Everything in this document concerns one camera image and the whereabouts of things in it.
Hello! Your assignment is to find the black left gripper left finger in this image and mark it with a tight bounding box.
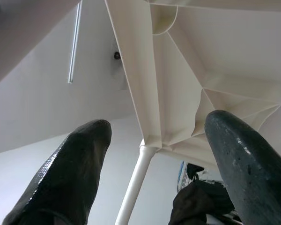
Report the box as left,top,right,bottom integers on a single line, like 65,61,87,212
1,119,112,225

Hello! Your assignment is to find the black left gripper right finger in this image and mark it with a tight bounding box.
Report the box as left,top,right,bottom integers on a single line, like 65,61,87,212
204,110,281,225

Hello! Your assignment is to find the white plastic table leg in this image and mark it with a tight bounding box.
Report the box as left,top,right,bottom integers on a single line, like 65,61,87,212
114,139,155,225

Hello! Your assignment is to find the white plastic table top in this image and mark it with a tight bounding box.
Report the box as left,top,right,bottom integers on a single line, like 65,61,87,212
104,0,281,171

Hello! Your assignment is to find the long silver ceiling light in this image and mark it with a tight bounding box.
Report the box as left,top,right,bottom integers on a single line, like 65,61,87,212
67,0,83,84

